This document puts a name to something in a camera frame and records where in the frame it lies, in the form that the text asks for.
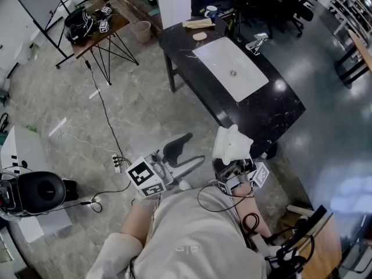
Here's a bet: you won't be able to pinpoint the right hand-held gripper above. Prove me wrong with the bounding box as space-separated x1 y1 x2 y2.
213 157 270 197

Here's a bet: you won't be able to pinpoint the white box cabinet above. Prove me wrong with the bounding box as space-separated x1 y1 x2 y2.
0 126 73 244

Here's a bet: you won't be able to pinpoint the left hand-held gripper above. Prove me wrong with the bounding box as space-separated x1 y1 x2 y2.
126 132 206 199

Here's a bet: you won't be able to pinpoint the white pillar cabinet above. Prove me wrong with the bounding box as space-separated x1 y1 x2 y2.
153 0 192 30

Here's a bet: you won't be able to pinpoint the black flat panel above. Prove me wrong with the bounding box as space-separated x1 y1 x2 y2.
281 204 335 252

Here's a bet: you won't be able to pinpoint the black padded headset device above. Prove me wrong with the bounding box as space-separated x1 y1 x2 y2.
0 170 79 216

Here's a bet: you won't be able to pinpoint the wooden cabinet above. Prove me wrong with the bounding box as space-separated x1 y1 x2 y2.
278 205 342 279

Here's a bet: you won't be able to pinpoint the white sink basin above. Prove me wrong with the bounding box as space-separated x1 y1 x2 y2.
192 36 270 103

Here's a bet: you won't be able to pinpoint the black bag with cables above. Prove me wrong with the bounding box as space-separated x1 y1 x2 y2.
63 6 101 45

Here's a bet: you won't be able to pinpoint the dark green bottle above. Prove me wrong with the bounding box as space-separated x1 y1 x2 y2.
225 10 237 37

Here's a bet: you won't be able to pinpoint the wooden side table black legs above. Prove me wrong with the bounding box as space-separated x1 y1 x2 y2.
71 9 140 86

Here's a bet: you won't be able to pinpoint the blue and white mug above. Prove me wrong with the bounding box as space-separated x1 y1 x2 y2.
204 5 219 24

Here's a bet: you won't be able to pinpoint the person's beige shirt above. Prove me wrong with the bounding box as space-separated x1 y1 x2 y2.
85 186 273 279

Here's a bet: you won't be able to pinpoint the black marble vanity table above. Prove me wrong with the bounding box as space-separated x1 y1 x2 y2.
158 16 306 160

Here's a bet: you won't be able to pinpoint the long black floor cable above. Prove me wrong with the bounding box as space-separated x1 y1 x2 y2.
83 56 133 214

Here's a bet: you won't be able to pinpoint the chrome faucet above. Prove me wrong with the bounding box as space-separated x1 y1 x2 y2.
245 33 270 56

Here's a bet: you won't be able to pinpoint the whiteboard on black stand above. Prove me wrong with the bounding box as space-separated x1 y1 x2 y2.
16 0 75 69

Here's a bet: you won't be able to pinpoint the person's left forearm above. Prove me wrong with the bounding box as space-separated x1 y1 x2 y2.
119 192 160 245

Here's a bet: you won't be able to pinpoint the thin white floor cable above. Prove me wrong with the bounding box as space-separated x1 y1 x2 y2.
56 129 123 156

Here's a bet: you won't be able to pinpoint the black cable on forearm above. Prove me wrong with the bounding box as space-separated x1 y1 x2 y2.
197 181 264 245

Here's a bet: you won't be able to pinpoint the white storage shelf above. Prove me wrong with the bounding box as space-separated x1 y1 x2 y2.
328 0 372 40

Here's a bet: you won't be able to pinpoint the black office chair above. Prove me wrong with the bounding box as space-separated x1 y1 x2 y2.
261 0 314 39

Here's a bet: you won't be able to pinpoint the person's right forearm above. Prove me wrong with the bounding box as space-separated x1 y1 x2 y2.
229 181 273 238

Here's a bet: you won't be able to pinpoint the wooden table black frame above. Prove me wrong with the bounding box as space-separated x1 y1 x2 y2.
334 28 372 90

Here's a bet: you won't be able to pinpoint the pink waste basket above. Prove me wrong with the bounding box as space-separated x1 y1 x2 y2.
130 20 152 44

